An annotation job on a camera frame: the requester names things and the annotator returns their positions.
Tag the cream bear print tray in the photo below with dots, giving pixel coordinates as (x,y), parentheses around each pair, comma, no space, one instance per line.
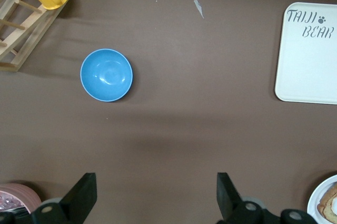
(305,71)

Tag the white round plate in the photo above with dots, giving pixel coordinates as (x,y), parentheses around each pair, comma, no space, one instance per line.
(313,203)

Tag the blue bowl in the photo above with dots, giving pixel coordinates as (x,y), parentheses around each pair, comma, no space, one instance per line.
(105,75)

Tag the clear crinkled bowl filling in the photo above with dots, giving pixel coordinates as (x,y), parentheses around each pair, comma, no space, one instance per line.
(9,201)

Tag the wooden peg drying rack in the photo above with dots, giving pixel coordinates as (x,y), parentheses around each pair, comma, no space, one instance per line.
(33,40)

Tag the pink bowl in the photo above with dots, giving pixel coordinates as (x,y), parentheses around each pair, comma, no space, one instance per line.
(29,195)

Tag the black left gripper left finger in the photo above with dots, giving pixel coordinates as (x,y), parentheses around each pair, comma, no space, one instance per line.
(76,200)

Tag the small white paper scrap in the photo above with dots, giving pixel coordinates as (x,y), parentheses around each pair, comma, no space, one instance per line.
(199,8)

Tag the bread slice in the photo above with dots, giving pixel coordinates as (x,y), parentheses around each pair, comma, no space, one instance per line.
(326,203)

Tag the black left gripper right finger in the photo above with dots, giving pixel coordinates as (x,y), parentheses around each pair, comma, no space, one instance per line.
(231,205)

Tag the fried egg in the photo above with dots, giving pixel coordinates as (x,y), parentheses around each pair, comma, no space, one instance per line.
(335,206)

